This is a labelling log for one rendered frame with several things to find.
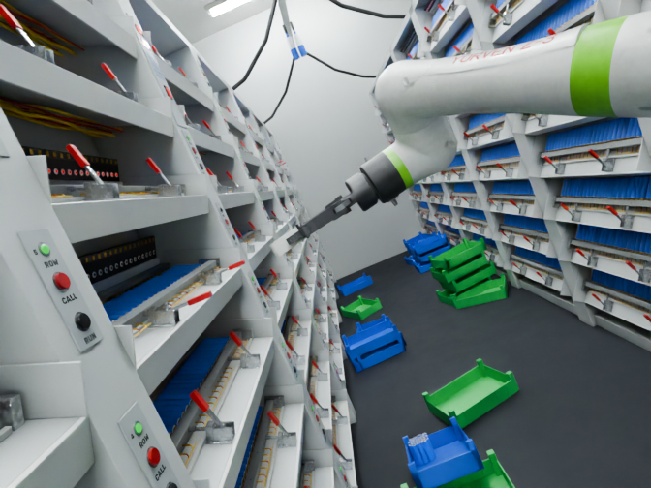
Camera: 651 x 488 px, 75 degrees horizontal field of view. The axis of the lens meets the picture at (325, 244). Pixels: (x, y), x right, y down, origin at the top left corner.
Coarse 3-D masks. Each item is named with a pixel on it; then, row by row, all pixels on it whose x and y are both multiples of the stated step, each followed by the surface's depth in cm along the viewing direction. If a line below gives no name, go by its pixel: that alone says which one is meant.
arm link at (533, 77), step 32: (576, 32) 52; (416, 64) 72; (448, 64) 67; (480, 64) 62; (512, 64) 58; (544, 64) 54; (384, 96) 76; (416, 96) 71; (448, 96) 67; (480, 96) 63; (512, 96) 59; (544, 96) 56; (416, 128) 78
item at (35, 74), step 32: (0, 64) 47; (32, 64) 53; (0, 96) 61; (32, 96) 69; (64, 96) 59; (96, 96) 67; (128, 96) 83; (64, 128) 85; (96, 128) 92; (160, 128) 94
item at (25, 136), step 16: (0, 32) 84; (16, 128) 77; (32, 128) 81; (48, 128) 86; (32, 144) 79; (48, 144) 84; (64, 144) 90; (80, 144) 96; (96, 240) 86; (112, 240) 93; (128, 240) 99
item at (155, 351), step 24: (144, 264) 95; (216, 264) 104; (96, 288) 74; (216, 288) 84; (192, 312) 68; (216, 312) 81; (120, 336) 46; (144, 336) 57; (168, 336) 57; (192, 336) 66; (144, 360) 49; (168, 360) 56; (144, 384) 49
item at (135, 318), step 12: (204, 264) 98; (192, 276) 85; (168, 288) 76; (180, 288) 78; (156, 300) 67; (168, 300) 71; (132, 312) 61; (120, 324) 55; (132, 324) 58; (144, 324) 59
